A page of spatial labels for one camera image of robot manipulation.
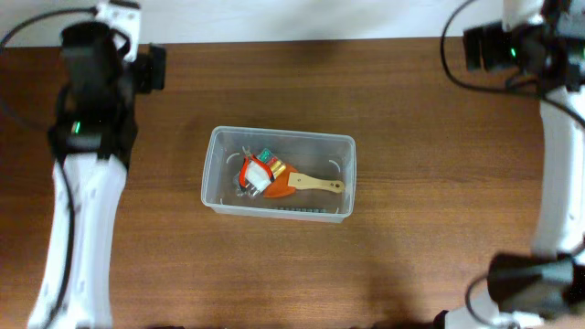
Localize red handled pliers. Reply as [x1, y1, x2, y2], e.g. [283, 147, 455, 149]
[239, 147, 275, 192]

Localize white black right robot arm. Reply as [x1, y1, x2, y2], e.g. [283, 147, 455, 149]
[430, 1, 584, 328]

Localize orange socket bit rail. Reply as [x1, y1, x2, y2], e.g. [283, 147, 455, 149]
[273, 207, 328, 214]

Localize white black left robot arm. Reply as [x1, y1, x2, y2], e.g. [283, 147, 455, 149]
[27, 1, 166, 328]

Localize clear plastic container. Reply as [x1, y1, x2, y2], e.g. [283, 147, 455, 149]
[201, 126, 357, 223]

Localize orange scraper wooden handle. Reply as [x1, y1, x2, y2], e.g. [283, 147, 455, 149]
[262, 165, 346, 198]

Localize clear case coloured bits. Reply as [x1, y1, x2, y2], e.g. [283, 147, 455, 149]
[234, 147, 287, 198]

